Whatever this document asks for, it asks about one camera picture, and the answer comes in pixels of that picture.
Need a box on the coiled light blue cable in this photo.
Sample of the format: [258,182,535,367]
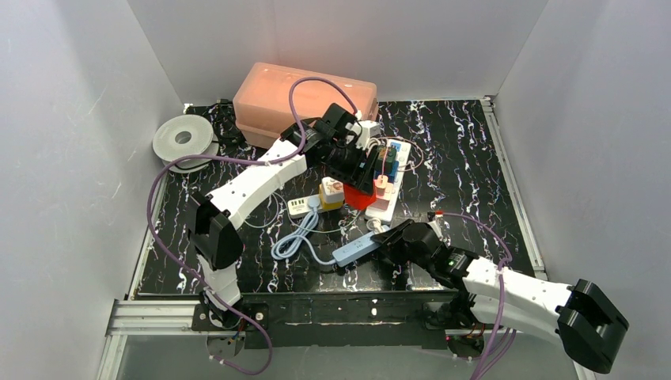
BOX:
[270,209,336,266]

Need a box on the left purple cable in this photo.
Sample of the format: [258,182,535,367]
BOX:
[146,76,362,377]

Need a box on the yellow cube socket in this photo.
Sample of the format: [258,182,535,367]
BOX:
[319,194,344,211]

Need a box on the pink translucent plastic storage box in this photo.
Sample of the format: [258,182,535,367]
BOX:
[233,63,378,149]

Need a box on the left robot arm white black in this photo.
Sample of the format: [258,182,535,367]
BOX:
[187,104,380,313]

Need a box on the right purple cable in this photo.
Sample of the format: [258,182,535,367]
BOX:
[434,211,517,380]

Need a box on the white long power strip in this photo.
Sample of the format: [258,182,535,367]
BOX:
[365,139,411,225]

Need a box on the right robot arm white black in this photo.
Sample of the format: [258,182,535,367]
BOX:
[372,219,630,374]

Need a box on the white cube charger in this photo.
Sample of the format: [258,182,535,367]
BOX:
[320,177,344,203]

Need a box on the red cube socket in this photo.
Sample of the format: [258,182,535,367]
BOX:
[343,184,377,211]

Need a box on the dark green cube charger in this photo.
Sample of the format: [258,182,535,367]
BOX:
[374,146,397,176]

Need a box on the purple cable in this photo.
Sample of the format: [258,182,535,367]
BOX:
[434,211,517,380]
[146,76,362,377]

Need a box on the thin white usb cable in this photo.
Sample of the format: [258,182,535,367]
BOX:
[246,194,368,235]

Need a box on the grey filament spool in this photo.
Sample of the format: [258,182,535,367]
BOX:
[152,115,219,165]

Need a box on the white usb charging hub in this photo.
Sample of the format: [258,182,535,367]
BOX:
[287,194,324,219]

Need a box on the aluminium frame rail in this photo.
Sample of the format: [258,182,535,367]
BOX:
[106,300,197,336]

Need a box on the light blue power strip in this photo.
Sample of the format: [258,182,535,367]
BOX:
[332,231,381,267]

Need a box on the pink plug adapter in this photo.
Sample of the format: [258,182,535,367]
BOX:
[373,174,393,202]

